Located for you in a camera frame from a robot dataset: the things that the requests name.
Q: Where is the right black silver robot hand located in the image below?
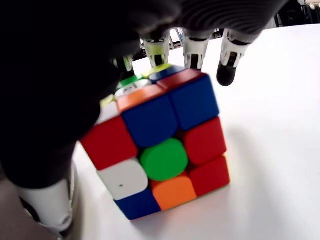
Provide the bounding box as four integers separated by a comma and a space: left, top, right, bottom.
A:
0, 0, 288, 233

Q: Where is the multicolour Rubik's cube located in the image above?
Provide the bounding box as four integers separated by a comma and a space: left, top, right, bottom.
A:
79, 63, 231, 221

